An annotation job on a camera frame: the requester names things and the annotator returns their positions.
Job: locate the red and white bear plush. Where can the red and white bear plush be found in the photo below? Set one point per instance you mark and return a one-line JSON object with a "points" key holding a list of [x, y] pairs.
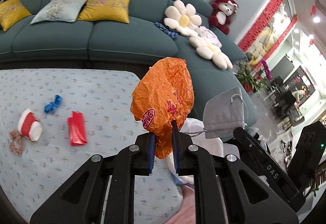
{"points": [[221, 12]]}

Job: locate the yellow embroidered cushion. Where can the yellow embroidered cushion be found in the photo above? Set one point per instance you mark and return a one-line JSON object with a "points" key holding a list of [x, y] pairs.
{"points": [[12, 12], [107, 6]]}

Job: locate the red foil packet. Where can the red foil packet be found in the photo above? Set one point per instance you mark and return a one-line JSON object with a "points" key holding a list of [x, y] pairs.
{"points": [[76, 129]]}

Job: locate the white folded cloth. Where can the white folded cloth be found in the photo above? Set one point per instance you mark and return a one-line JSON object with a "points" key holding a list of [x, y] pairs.
{"points": [[210, 35]]}

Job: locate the red wall decoration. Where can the red wall decoration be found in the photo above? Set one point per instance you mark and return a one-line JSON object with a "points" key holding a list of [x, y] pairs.
{"points": [[264, 12]]}

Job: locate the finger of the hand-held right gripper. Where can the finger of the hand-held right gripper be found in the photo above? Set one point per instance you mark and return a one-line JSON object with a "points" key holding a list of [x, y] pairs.
{"points": [[267, 165]]}

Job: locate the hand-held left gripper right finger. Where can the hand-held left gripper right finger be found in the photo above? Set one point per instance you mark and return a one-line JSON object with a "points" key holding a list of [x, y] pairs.
{"points": [[175, 147]]}

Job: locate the brown scrunchie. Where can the brown scrunchie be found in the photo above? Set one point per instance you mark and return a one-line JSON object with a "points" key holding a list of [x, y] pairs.
{"points": [[12, 147]]}

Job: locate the pink blanket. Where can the pink blanket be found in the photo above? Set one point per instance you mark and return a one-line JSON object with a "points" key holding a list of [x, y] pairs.
{"points": [[186, 203]]}

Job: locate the white flower cushion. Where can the white flower cushion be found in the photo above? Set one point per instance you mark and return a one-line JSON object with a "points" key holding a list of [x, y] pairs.
{"points": [[182, 19], [211, 52]]}

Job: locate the light blue embroidered cushion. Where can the light blue embroidered cushion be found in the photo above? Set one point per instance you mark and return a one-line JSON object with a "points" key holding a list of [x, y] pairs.
{"points": [[58, 9]]}

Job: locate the orange plastic bag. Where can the orange plastic bag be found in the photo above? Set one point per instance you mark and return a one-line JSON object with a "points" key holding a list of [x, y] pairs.
{"points": [[163, 91]]}

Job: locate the green potted plant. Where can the green potted plant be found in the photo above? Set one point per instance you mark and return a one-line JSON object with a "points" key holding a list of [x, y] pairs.
{"points": [[249, 76]]}

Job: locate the waste bin with white liner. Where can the waste bin with white liner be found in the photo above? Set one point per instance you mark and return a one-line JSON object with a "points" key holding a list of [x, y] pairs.
{"points": [[211, 145]]}

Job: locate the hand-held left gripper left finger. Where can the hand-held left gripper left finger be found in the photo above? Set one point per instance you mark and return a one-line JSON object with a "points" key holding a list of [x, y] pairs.
{"points": [[151, 155]]}

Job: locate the blue patterned cloth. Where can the blue patterned cloth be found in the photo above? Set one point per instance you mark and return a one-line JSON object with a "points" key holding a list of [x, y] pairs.
{"points": [[166, 30]]}

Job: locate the teal sectional sofa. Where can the teal sectional sofa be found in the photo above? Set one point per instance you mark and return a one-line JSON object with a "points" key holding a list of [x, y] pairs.
{"points": [[127, 38]]}

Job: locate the red and white paper cup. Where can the red and white paper cup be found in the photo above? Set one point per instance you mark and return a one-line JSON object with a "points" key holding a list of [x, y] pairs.
{"points": [[29, 122]]}

